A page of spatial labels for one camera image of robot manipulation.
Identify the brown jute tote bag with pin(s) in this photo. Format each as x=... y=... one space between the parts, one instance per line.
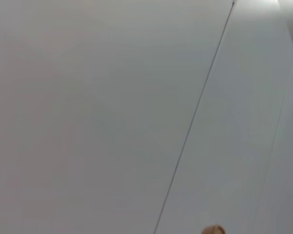
x=213 y=230

